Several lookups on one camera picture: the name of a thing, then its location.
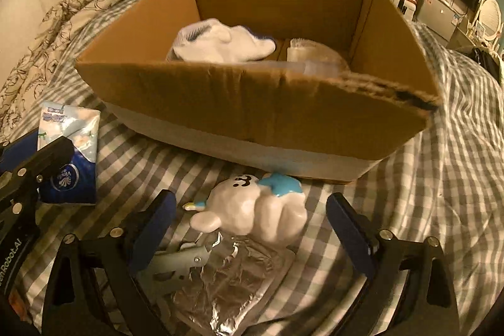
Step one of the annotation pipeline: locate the white appliance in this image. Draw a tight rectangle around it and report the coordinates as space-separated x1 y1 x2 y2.
384 0 418 22

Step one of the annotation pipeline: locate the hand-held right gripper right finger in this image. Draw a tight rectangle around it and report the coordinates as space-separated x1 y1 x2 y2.
326 191 461 335

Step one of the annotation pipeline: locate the blue and white tissue packet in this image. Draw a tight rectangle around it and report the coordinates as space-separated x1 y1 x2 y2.
36 101 101 206

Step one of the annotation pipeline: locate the floral patterned pillow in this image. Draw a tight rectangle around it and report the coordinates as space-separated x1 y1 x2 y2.
0 0 136 140

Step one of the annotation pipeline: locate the black bag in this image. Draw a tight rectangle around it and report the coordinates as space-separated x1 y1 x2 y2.
470 47 504 85

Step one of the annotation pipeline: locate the white sock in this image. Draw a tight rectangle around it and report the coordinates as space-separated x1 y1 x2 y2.
167 18 276 64

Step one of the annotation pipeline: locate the clear plastic bag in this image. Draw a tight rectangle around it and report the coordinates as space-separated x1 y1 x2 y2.
285 38 351 75

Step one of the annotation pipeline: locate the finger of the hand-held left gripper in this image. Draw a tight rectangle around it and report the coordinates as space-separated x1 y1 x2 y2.
0 138 75 219
0 131 52 174

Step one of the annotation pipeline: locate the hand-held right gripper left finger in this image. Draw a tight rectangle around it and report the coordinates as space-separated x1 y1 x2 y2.
41 190 178 335

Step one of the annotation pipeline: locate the brown cardboard box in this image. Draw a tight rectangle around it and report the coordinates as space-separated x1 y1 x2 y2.
75 0 444 185

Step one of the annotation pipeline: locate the grey cabinet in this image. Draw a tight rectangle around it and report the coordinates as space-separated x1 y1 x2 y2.
415 0 471 45

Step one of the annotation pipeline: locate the silver foil packet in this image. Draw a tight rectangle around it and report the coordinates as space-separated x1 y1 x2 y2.
157 231 296 336

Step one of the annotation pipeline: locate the white and blue squishy toy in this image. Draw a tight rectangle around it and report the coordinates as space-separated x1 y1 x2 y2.
182 173 308 244

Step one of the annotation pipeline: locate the grey checked blanket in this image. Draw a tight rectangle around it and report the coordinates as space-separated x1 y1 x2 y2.
0 0 504 336

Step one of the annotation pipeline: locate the white oval mirror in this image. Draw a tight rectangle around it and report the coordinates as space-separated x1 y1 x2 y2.
470 0 503 47

